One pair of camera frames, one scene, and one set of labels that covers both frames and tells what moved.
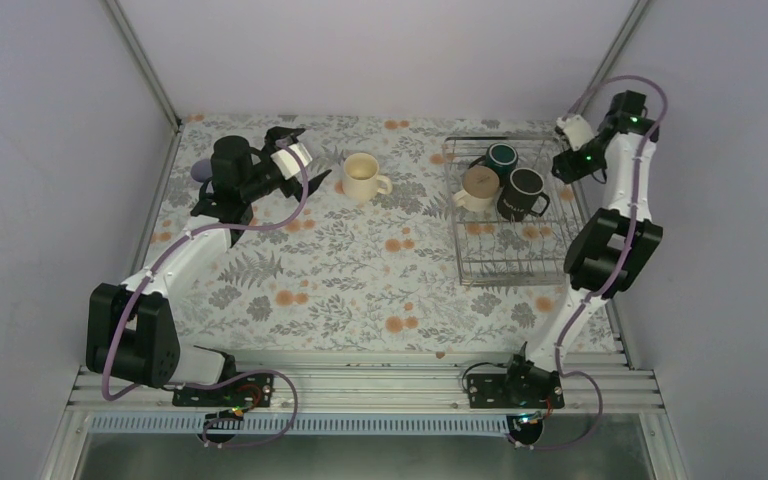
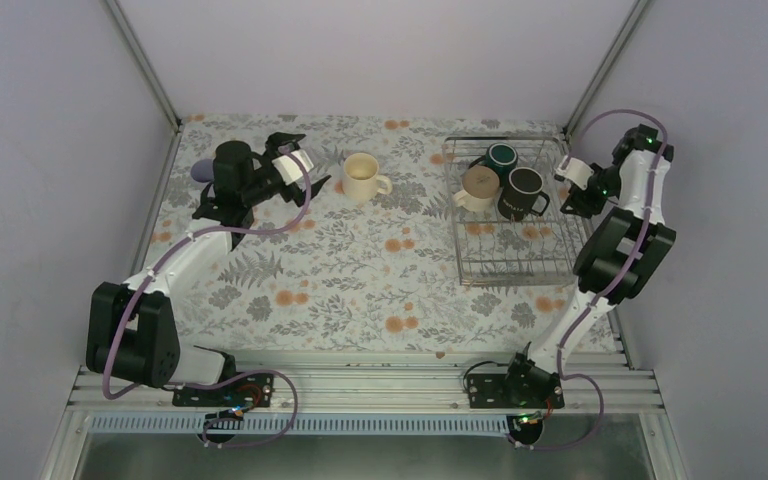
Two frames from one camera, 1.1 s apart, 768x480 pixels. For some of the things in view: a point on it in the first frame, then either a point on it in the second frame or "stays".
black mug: (522, 194) stays
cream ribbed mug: (361, 181) stays
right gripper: (571, 170) to (584, 206)
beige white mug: (480, 186) stays
